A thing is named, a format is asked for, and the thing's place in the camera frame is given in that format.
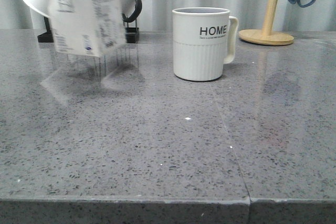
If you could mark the black wire mug rack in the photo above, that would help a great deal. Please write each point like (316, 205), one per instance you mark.
(132, 33)

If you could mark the white ribbed HOME mug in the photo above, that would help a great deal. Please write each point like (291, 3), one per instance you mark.
(204, 40)

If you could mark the wooden mug tree stand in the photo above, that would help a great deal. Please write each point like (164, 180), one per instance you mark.
(266, 36)

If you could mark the white blue milk carton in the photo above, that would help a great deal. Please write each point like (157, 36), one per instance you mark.
(86, 27)

